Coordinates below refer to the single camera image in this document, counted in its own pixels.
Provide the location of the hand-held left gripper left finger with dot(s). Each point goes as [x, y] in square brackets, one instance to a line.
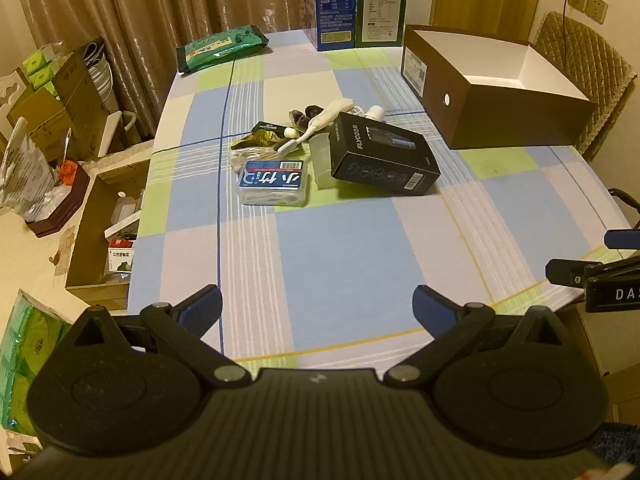
[200, 307]

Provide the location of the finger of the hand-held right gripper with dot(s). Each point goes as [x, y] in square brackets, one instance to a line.
[565, 270]
[622, 239]

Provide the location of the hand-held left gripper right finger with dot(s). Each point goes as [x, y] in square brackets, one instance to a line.
[432, 312]

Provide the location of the clear floss pick box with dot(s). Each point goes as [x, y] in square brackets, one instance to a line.
[272, 182]

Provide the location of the black product box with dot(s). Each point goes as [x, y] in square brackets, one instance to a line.
[380, 160]

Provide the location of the bag of cotton swabs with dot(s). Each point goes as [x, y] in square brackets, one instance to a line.
[250, 152]

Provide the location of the brown cardboard box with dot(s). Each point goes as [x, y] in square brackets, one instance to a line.
[500, 115]

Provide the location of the yellow snack packet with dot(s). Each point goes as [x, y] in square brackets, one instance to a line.
[257, 138]

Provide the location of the translucent plastic cup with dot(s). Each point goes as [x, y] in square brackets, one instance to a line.
[322, 160]

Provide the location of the small green tube white cap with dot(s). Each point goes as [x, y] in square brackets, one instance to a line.
[267, 126]

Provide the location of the small white bottle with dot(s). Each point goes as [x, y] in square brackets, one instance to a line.
[374, 112]

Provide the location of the dark brown hair scrunchie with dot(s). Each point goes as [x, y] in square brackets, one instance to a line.
[302, 117]

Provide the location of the cream white brush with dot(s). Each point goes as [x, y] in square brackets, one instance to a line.
[325, 116]

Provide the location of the black chair armrest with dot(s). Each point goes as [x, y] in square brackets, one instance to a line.
[625, 200]

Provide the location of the beige cabinet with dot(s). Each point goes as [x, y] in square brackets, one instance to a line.
[605, 350]

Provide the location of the small white green box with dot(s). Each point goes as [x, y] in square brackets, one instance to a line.
[121, 260]

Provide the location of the open cardboard box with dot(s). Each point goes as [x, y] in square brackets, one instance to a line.
[82, 240]

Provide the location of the dark red wooden box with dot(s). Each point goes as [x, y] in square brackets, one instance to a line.
[60, 210]

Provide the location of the green tissue pack bundle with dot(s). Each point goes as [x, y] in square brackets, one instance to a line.
[25, 355]

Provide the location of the chair with quilted cover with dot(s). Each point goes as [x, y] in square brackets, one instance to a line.
[585, 55]

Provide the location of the orange small object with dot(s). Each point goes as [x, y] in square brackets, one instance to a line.
[67, 171]

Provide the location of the clear plastic bag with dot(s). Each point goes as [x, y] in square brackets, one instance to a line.
[25, 175]

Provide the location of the brown cardboard carton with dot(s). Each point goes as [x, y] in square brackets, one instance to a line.
[65, 105]

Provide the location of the stack of white bowls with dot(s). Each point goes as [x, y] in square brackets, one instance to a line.
[100, 75]

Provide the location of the green wet wipe pack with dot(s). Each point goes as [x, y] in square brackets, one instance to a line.
[220, 45]

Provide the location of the green tissue boxes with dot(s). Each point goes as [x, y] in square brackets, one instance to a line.
[37, 62]

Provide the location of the tall green carton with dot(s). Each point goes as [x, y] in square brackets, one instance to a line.
[382, 10]

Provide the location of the beige curtain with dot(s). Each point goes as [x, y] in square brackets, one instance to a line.
[150, 0]

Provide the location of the tall blue carton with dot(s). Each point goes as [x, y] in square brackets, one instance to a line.
[335, 15]

